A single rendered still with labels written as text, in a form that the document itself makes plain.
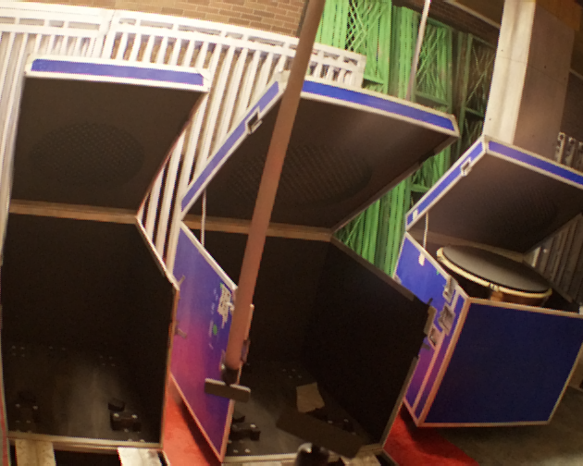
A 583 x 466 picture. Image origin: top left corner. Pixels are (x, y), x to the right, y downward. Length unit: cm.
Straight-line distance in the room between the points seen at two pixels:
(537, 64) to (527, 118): 48
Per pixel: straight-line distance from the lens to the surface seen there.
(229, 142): 261
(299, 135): 258
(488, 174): 345
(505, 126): 447
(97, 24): 379
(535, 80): 458
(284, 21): 548
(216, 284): 258
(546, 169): 342
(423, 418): 335
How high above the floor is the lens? 179
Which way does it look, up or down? 15 degrees down
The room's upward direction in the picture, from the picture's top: 14 degrees clockwise
